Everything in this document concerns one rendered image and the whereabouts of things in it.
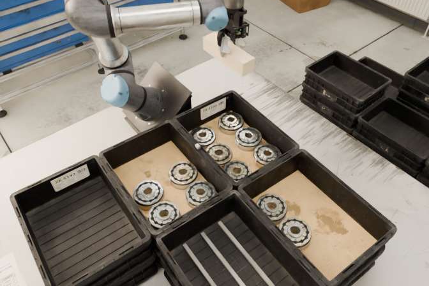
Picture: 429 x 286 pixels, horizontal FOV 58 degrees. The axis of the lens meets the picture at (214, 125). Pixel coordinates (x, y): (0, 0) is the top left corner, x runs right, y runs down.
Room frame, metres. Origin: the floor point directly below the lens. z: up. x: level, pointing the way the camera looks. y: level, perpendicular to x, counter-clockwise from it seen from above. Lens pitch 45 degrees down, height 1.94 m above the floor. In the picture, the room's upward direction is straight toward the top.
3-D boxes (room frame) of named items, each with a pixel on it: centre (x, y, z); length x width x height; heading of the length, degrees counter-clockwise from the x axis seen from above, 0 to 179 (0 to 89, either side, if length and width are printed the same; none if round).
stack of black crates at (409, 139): (1.47, -1.03, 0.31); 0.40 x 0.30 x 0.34; 39
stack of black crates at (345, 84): (1.78, -0.77, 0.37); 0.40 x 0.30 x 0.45; 39
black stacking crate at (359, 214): (0.66, -0.30, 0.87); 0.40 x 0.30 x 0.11; 36
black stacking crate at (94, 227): (0.64, 0.42, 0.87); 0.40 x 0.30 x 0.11; 36
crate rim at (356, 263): (0.66, -0.30, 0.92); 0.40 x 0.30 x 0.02; 36
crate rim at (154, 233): (0.81, 0.17, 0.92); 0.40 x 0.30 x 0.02; 36
